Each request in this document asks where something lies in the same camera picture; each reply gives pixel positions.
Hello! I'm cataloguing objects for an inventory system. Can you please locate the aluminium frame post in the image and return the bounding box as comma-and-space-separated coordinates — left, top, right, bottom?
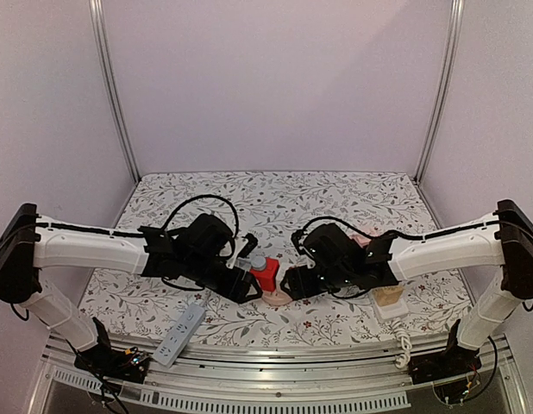
414, 0, 465, 186
89, 0, 141, 184

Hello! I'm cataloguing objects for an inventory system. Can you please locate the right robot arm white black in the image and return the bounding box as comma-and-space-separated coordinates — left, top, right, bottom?
280, 199, 533, 376

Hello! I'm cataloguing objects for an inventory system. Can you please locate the left aluminium frame post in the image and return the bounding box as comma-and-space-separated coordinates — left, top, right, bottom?
89, 0, 141, 184

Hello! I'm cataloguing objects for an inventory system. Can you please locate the right aluminium frame post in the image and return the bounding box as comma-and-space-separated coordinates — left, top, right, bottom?
414, 0, 465, 186

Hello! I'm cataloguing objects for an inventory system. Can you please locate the aluminium front rail base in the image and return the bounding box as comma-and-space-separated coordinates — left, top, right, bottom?
28, 335, 530, 413

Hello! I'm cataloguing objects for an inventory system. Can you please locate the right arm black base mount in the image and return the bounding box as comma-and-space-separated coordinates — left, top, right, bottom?
407, 346, 481, 385

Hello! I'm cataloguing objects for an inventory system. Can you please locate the red cube adapter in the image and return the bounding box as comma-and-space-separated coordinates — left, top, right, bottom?
250, 256, 279, 292

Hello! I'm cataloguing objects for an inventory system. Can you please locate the pink cube adapter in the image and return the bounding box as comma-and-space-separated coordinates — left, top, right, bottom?
350, 234, 370, 248

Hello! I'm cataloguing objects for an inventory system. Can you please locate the white power cable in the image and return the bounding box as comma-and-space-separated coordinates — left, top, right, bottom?
393, 319, 413, 370

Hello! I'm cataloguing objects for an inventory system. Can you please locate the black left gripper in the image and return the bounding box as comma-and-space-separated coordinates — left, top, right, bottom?
183, 254, 264, 305

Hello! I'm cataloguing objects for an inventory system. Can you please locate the white power strip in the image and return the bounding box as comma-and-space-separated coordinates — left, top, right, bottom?
370, 296, 410, 323

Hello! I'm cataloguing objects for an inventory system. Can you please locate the floral patterned table mat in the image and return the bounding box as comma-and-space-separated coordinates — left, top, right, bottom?
72, 171, 486, 348

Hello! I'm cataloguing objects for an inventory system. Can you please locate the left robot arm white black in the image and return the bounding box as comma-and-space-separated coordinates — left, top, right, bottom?
0, 204, 262, 374

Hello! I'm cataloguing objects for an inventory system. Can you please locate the grey blue power strip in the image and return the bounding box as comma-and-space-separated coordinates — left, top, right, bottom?
152, 304, 206, 367

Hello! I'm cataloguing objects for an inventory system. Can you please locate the beige cube adapter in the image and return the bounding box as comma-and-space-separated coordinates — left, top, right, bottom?
373, 286, 404, 307

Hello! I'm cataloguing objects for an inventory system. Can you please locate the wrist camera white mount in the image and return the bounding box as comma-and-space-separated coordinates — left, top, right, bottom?
291, 229, 310, 258
226, 233, 258, 268

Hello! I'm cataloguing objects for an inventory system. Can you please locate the round pink socket base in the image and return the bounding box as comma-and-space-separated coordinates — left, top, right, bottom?
261, 290, 293, 307

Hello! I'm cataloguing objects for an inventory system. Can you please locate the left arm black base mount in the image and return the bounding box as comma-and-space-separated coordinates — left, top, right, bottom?
74, 346, 151, 384

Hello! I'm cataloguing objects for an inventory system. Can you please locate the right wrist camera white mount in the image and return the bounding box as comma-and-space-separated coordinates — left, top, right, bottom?
291, 229, 310, 258

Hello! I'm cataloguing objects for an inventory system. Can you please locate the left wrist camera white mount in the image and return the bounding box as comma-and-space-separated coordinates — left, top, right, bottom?
226, 233, 258, 268

